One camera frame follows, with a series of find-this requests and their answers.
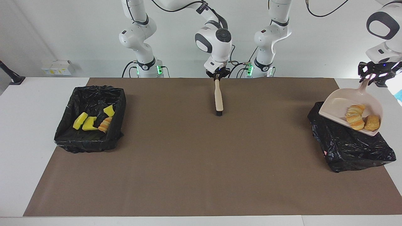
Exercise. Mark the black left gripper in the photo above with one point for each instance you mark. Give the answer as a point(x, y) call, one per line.
point(383, 67)

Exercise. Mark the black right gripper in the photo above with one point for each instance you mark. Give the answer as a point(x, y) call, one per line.
point(217, 71)

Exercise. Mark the beige hand brush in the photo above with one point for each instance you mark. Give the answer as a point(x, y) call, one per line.
point(218, 97)

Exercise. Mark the pale lumpy toy bread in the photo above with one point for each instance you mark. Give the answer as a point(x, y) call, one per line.
point(356, 109)

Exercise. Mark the beige plastic dustpan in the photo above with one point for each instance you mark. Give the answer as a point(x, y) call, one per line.
point(336, 106)

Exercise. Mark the brown toy croquette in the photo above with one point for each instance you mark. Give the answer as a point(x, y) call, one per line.
point(372, 123)

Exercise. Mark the orange striped toy croissant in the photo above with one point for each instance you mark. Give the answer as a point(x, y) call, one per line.
point(355, 123)

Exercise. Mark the yellow sponge with green layer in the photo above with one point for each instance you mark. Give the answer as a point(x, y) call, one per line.
point(109, 110)

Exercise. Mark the tan toy bread piece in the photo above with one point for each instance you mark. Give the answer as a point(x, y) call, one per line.
point(105, 125)

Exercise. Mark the yellow sponge piece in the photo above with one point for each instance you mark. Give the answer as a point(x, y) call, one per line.
point(90, 124)
point(80, 121)

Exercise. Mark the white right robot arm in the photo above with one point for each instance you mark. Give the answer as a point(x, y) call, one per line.
point(216, 40)

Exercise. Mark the black-bagged bin with pink spot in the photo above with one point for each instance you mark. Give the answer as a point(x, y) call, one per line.
point(348, 150)

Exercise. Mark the blue object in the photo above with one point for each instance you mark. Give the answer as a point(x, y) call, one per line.
point(399, 95)

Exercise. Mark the brown paper table mat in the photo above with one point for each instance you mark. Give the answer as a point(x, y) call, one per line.
point(188, 175)

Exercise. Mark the white wall socket box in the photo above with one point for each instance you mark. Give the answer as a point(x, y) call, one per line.
point(58, 67)

